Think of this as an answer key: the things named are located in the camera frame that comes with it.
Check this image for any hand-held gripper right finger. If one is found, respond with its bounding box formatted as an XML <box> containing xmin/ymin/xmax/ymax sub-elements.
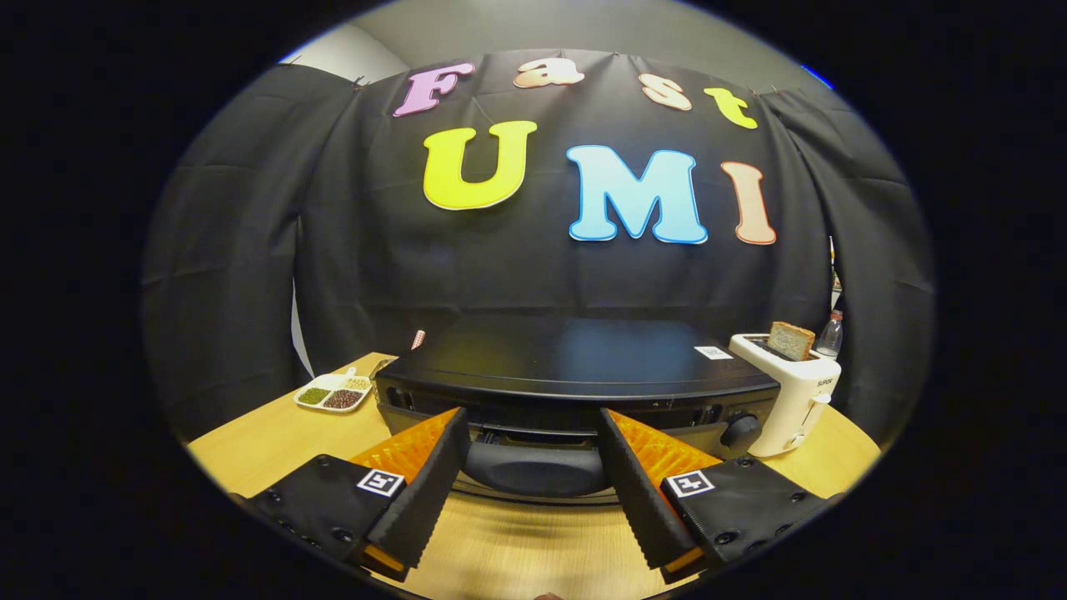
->
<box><xmin>597</xmin><ymin>407</ymin><xmax>834</xmax><ymax>584</ymax></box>

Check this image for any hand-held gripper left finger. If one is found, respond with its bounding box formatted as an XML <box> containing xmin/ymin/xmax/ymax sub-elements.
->
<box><xmin>238</xmin><ymin>407</ymin><xmax>472</xmax><ymax>583</ymax></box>

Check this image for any black toaster oven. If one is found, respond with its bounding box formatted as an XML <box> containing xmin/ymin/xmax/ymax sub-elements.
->
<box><xmin>373</xmin><ymin>315</ymin><xmax>782</xmax><ymax>506</ymax></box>

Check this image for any white bread toaster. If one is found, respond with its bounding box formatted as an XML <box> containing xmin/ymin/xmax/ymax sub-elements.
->
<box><xmin>729</xmin><ymin>332</ymin><xmax>843</xmax><ymax>458</ymax></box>

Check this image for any white divided bean dish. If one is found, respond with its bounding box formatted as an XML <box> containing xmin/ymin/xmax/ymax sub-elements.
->
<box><xmin>293</xmin><ymin>367</ymin><xmax>373</xmax><ymax>413</ymax></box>

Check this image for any brown bread slice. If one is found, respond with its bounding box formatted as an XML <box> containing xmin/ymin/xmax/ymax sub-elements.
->
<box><xmin>767</xmin><ymin>321</ymin><xmax>817</xmax><ymax>362</ymax></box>

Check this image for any black backdrop cloth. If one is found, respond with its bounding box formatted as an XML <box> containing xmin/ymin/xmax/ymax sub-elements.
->
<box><xmin>140</xmin><ymin>48</ymin><xmax>936</xmax><ymax>447</ymax></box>

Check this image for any clear plastic bottle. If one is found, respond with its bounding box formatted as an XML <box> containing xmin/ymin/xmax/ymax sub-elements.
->
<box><xmin>814</xmin><ymin>309</ymin><xmax>844</xmax><ymax>361</ymax></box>

